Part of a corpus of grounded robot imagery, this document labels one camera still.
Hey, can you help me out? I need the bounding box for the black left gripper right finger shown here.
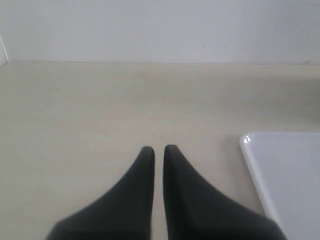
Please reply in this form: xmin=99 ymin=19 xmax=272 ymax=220
xmin=163 ymin=145 xmax=286 ymax=240

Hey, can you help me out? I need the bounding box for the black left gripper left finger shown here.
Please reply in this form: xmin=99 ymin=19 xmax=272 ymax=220
xmin=47 ymin=146 xmax=155 ymax=240

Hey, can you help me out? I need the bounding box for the white plastic tray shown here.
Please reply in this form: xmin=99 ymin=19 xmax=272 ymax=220
xmin=239 ymin=131 xmax=320 ymax=240

